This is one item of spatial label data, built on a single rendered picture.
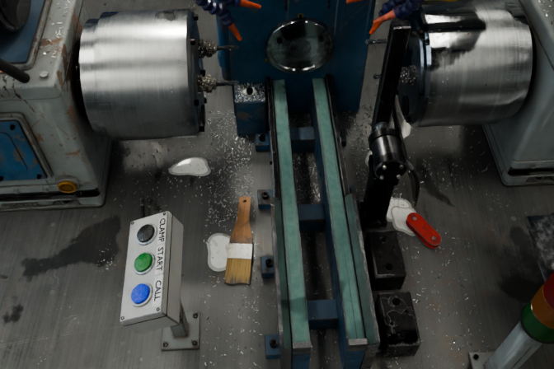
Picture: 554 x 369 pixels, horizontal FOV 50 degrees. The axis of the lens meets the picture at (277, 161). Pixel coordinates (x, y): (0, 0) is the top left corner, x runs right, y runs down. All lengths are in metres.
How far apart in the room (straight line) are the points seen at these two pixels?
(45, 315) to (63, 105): 0.40
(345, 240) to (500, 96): 0.39
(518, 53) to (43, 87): 0.83
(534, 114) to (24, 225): 1.05
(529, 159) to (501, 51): 0.28
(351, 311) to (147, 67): 0.55
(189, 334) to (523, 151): 0.75
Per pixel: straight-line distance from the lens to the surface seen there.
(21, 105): 1.11
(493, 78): 1.15
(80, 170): 1.23
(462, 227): 1.29
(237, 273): 1.18
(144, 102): 1.08
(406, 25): 0.97
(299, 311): 1.02
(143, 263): 0.90
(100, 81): 1.09
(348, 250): 1.08
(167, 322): 0.89
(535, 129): 1.26
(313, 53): 1.28
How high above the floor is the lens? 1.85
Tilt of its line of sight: 52 degrees down
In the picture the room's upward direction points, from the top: straight up
